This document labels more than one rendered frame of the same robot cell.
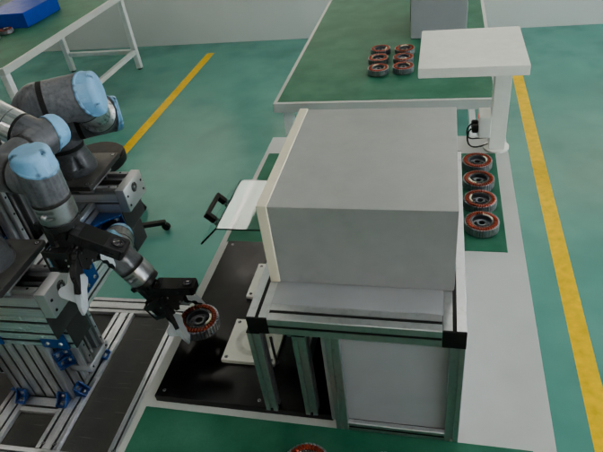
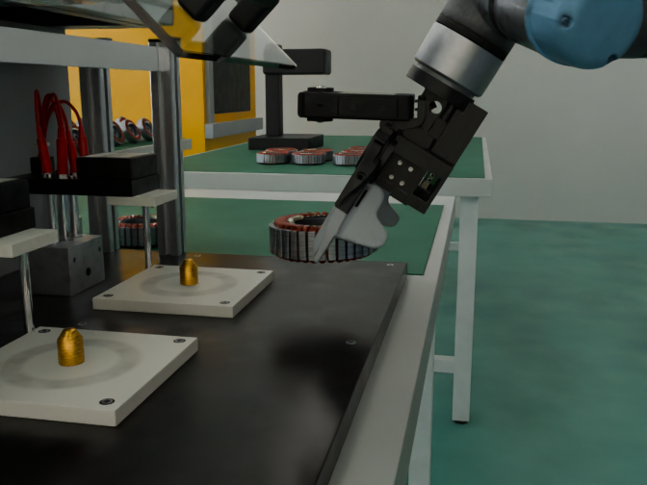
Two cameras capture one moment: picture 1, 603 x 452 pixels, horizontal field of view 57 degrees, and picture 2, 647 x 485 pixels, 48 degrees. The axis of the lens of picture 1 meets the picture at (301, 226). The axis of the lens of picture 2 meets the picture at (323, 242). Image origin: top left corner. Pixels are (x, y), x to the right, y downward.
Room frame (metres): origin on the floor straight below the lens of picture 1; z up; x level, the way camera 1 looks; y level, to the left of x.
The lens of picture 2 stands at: (1.84, 0.25, 0.99)
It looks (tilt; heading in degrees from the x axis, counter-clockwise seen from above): 12 degrees down; 175
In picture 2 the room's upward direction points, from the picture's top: straight up
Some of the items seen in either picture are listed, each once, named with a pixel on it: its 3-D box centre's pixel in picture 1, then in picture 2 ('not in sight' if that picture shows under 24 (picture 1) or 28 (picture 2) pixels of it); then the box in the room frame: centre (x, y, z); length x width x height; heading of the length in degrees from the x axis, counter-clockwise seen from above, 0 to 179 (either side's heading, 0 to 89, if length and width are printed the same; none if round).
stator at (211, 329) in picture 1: (199, 321); (323, 235); (1.10, 0.32, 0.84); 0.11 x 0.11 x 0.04
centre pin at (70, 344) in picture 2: not in sight; (70, 344); (1.29, 0.10, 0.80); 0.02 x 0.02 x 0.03
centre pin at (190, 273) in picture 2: not in sight; (188, 270); (1.06, 0.17, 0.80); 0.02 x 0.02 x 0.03
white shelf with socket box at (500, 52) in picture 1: (467, 106); not in sight; (1.87, -0.68, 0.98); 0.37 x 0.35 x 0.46; 163
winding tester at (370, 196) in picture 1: (368, 189); not in sight; (1.07, -0.16, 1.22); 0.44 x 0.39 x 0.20; 163
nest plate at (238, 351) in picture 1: (255, 342); (189, 288); (1.06, 0.17, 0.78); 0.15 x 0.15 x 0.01; 73
